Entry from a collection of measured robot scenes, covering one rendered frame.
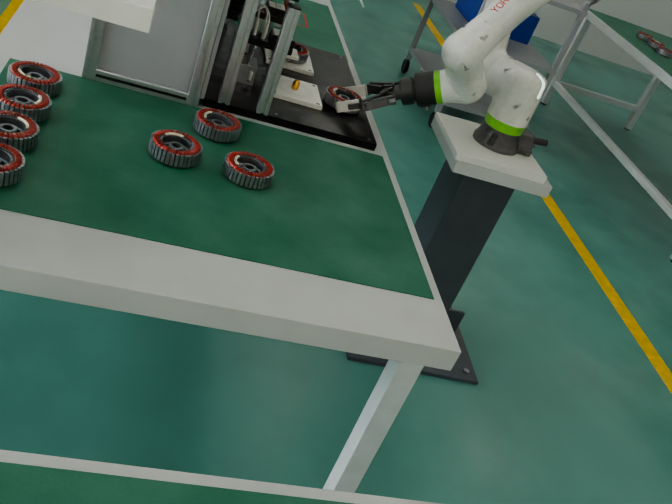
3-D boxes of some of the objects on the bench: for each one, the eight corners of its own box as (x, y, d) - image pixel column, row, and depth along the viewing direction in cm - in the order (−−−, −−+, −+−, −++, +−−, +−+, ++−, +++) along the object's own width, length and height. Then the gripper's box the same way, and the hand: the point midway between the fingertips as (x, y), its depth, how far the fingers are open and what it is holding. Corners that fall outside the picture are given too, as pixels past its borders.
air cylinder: (251, 75, 210) (257, 57, 207) (252, 86, 204) (258, 67, 201) (234, 70, 209) (239, 52, 206) (234, 81, 203) (239, 62, 200)
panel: (208, 14, 240) (233, -81, 225) (204, 99, 187) (236, -18, 171) (205, 13, 240) (229, -83, 224) (199, 98, 186) (231, -20, 171)
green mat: (382, 156, 201) (382, 156, 201) (434, 299, 152) (434, 298, 151) (9, 58, 174) (10, 57, 174) (-75, 193, 125) (-75, 192, 125)
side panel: (197, 102, 189) (230, -23, 172) (197, 107, 187) (230, -19, 170) (83, 72, 181) (106, -62, 164) (81, 77, 179) (104, -59, 162)
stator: (361, 106, 220) (366, 94, 218) (356, 119, 210) (361, 107, 208) (326, 92, 220) (330, 80, 218) (319, 104, 210) (323, 92, 208)
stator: (271, 172, 172) (276, 158, 170) (269, 196, 163) (274, 181, 161) (223, 158, 169) (228, 144, 168) (219, 182, 160) (223, 167, 158)
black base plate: (343, 62, 254) (345, 56, 253) (374, 151, 202) (377, 144, 201) (206, 22, 240) (208, 15, 239) (201, 105, 189) (204, 97, 187)
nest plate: (315, 88, 219) (317, 85, 218) (321, 110, 207) (322, 106, 206) (266, 74, 215) (267, 70, 214) (268, 96, 202) (270, 92, 202)
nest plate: (308, 58, 238) (309, 54, 238) (312, 76, 226) (314, 72, 226) (262, 44, 234) (263, 41, 233) (264, 62, 222) (266, 58, 221)
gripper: (413, 118, 200) (335, 127, 205) (419, 89, 222) (348, 98, 227) (409, 90, 197) (330, 100, 202) (416, 64, 218) (344, 74, 223)
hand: (343, 99), depth 214 cm, fingers open, 13 cm apart
